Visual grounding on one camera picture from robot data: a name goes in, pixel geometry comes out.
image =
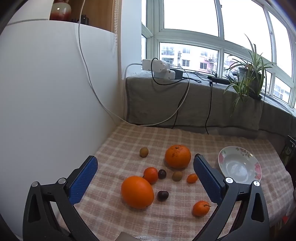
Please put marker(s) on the medium tangerine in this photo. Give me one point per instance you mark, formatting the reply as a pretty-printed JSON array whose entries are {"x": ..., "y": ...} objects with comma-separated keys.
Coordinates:
[{"x": 151, "y": 175}]

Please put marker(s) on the spider plant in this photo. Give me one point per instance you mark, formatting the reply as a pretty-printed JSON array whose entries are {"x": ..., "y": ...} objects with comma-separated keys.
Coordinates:
[{"x": 251, "y": 77}]

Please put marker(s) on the window frame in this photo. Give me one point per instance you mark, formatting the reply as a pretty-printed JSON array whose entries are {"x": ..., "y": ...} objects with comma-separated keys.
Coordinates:
[{"x": 210, "y": 36}]

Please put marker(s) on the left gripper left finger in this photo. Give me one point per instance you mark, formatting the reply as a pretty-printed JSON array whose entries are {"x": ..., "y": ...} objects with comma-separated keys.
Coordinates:
[{"x": 50, "y": 212}]

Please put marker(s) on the round large orange with stem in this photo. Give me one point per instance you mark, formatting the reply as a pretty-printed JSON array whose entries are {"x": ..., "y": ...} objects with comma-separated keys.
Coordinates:
[{"x": 178, "y": 156}]

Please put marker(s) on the smooth large orange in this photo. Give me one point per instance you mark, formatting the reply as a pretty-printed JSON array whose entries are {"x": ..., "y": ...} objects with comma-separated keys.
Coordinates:
[{"x": 137, "y": 192}]

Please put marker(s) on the small kumquat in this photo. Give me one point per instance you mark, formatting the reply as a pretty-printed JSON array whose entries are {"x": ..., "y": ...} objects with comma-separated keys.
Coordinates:
[{"x": 192, "y": 178}]

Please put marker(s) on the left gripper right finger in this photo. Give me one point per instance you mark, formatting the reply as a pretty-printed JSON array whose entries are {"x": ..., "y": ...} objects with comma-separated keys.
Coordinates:
[{"x": 251, "y": 222}]

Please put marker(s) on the grey blanket on sill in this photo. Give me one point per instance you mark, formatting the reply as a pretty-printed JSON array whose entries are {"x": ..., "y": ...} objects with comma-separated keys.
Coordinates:
[{"x": 202, "y": 108}]

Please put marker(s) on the floral white plate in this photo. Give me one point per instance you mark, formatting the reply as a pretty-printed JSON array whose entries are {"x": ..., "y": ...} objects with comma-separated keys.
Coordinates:
[{"x": 239, "y": 164}]

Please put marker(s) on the red white vase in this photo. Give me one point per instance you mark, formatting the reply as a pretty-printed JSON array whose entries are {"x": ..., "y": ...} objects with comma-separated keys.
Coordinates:
[{"x": 61, "y": 10}]

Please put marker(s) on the pink plaid tablecloth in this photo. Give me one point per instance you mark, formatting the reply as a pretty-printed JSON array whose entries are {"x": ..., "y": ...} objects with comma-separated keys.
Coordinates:
[{"x": 107, "y": 215}]

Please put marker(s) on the dark cherry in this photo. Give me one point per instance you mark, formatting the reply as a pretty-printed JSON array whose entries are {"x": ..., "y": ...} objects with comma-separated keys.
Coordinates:
[
  {"x": 162, "y": 174},
  {"x": 162, "y": 195}
]

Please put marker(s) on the black device on sill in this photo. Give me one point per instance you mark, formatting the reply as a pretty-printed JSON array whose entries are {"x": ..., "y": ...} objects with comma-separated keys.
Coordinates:
[{"x": 219, "y": 80}]

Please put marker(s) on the tangerine with stem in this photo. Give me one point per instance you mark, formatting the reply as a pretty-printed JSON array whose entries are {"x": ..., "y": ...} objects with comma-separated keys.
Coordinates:
[{"x": 201, "y": 208}]

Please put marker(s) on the brown longan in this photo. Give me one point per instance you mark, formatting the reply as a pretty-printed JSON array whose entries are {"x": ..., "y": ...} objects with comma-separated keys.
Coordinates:
[
  {"x": 177, "y": 176},
  {"x": 144, "y": 152}
]

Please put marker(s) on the white power strip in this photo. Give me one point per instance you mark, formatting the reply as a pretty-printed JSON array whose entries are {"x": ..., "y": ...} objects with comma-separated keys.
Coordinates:
[{"x": 159, "y": 68}]

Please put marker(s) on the black power adapter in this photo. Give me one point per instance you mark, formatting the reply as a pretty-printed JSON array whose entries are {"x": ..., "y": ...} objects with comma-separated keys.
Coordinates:
[{"x": 178, "y": 73}]

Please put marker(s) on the white cabinet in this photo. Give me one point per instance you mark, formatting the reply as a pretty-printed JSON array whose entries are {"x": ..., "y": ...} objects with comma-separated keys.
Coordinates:
[{"x": 59, "y": 85}]

